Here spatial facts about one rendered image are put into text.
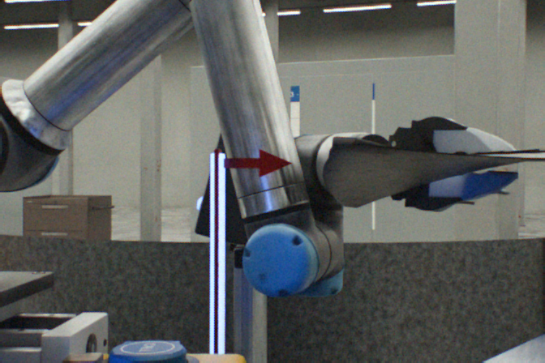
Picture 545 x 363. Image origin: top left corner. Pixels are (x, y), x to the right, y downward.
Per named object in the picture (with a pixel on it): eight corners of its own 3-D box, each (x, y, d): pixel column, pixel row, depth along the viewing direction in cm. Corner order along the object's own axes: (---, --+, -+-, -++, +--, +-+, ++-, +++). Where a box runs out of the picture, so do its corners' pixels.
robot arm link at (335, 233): (265, 301, 93) (266, 205, 93) (289, 286, 104) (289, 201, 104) (333, 304, 91) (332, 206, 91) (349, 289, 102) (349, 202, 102)
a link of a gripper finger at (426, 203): (477, 168, 78) (411, 163, 85) (464, 165, 77) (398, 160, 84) (471, 216, 78) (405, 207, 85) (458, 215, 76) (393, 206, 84)
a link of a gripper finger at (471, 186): (550, 177, 76) (470, 171, 84) (507, 170, 73) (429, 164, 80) (546, 211, 76) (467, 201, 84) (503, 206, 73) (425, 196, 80)
